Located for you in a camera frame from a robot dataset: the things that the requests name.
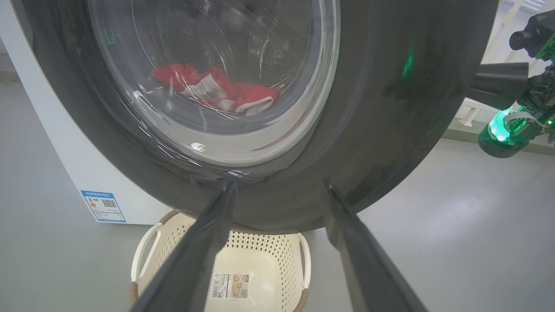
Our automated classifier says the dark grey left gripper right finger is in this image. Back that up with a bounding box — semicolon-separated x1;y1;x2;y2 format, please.
320;179;428;312

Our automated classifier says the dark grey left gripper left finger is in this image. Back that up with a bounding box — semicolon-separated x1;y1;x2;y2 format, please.
130;181;238;312

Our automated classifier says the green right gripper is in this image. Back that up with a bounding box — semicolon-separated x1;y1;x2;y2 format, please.
467;62;555;159

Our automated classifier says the black round glass washer door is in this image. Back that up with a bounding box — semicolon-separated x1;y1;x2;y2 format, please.
11;0;499;234

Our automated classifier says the red white garment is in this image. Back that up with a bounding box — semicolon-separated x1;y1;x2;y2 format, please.
152;64;280;115

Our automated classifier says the cream perforated laundry basket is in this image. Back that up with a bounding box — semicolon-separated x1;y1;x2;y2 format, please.
129;210;312;312

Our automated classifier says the white washing machine body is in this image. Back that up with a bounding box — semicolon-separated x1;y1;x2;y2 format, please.
0;0;174;226

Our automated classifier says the paper product label sticker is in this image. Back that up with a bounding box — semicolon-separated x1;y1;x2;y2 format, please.
211;273;251;299

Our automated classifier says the blue energy label sticker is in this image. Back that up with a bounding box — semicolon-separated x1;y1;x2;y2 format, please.
81;191;127;223

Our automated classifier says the steel perforated washer drum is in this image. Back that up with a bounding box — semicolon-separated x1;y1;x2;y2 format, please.
130;0;313;130

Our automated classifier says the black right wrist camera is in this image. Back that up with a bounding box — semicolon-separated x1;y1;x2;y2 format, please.
509;11;555;61

